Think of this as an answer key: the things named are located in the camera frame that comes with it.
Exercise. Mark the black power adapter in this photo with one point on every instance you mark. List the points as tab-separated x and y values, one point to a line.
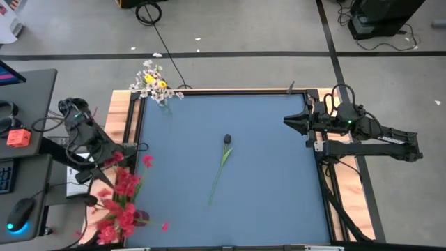
57	140

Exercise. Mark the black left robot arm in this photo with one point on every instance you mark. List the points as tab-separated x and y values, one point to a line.
75	106

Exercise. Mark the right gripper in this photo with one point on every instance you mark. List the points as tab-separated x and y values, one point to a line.
322	120

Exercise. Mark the black computer tower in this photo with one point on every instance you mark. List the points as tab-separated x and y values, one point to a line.
380	17

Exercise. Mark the dark artificial tulip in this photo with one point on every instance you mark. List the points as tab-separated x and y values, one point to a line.
227	138

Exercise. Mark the white blossom flower spray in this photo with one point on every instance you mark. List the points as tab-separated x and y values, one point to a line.
158	97

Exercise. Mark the black headphones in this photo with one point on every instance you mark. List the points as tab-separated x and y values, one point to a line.
4	123

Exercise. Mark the black table frame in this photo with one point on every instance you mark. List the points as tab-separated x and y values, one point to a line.
244	92

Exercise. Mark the black keyboard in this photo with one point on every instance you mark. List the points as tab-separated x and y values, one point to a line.
5	178

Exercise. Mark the dark grey desk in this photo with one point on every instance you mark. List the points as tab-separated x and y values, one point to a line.
31	104

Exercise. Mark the red artificial flower spray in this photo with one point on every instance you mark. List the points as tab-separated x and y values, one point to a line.
125	181

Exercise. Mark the white paper sheet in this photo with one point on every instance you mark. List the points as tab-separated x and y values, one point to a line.
75	188

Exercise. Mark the white metal bracket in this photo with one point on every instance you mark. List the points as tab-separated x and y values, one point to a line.
324	248
130	249

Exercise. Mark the computer monitor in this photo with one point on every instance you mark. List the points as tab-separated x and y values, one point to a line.
7	75

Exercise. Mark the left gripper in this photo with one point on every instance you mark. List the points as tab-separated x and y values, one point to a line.
95	146

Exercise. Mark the black clamp lever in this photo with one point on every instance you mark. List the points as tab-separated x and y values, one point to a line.
291	87

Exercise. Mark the black computer mouse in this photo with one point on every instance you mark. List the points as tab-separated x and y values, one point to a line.
20	212

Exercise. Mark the black floor equipment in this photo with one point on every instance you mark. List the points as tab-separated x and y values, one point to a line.
132	2

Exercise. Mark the grey floor object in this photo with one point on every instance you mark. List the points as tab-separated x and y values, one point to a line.
439	23

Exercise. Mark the fallen white blossom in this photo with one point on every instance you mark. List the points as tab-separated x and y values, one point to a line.
157	55

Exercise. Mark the black desk support bar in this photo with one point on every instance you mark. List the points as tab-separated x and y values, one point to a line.
55	150

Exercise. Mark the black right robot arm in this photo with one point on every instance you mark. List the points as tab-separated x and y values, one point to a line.
369	150

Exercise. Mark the orange cube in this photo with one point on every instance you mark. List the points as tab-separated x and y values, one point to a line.
18	138

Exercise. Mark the clear glass vase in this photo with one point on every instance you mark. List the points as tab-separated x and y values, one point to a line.
166	109

